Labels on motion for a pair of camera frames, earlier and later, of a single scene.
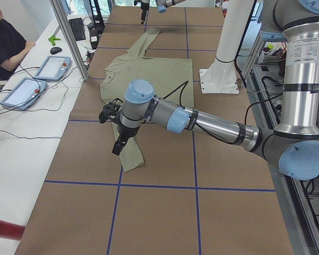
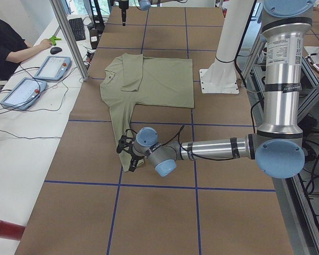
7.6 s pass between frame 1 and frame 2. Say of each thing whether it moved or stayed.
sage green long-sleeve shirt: moved
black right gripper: moved
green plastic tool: stayed
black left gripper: moved
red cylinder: stayed
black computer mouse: stayed
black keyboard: stayed
